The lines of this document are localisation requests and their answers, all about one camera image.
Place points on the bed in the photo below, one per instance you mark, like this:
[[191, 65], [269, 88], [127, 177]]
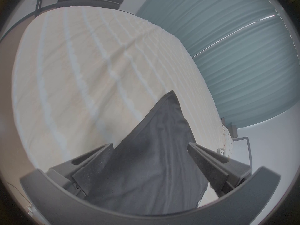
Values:
[[82, 78]]

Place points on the white printed pillow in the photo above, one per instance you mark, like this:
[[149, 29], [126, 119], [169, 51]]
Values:
[[226, 139]]

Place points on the black T-shirt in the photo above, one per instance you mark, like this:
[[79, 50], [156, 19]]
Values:
[[152, 160]]

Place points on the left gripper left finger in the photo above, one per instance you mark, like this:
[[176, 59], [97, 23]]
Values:
[[91, 165]]

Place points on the grey bedside table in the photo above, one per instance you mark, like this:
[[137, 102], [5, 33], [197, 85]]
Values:
[[230, 128]]

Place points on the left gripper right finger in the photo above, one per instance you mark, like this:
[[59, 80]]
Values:
[[215, 170]]

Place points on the blue-green curtain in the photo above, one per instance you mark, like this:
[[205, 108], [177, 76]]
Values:
[[199, 13], [246, 78]]

